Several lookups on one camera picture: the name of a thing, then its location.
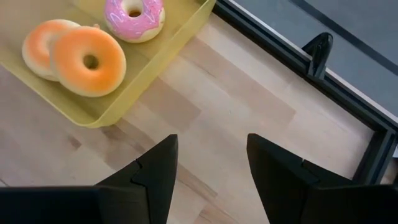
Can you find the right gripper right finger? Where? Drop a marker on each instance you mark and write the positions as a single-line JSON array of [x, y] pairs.
[[280, 186]]

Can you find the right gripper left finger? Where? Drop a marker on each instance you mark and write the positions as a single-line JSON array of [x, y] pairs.
[[149, 186]]

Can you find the yellow plastic bin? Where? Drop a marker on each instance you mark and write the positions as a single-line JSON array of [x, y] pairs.
[[149, 77]]

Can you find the pink frosted toy donut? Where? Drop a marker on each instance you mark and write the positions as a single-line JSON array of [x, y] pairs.
[[146, 25]]

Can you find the black aluminium table frame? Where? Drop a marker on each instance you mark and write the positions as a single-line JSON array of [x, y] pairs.
[[357, 105]]

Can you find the black frame clamp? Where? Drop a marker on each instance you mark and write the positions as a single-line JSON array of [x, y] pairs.
[[318, 53]]

